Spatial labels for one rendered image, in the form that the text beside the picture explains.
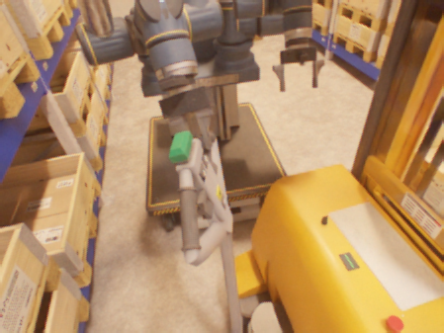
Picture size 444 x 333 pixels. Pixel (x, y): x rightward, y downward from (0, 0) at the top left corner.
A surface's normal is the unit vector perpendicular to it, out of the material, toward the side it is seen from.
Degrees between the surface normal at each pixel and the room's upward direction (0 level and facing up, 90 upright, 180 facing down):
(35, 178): 90
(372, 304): 0
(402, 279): 0
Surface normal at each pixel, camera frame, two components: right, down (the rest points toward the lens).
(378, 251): -0.08, -0.75
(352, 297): -0.32, -0.67
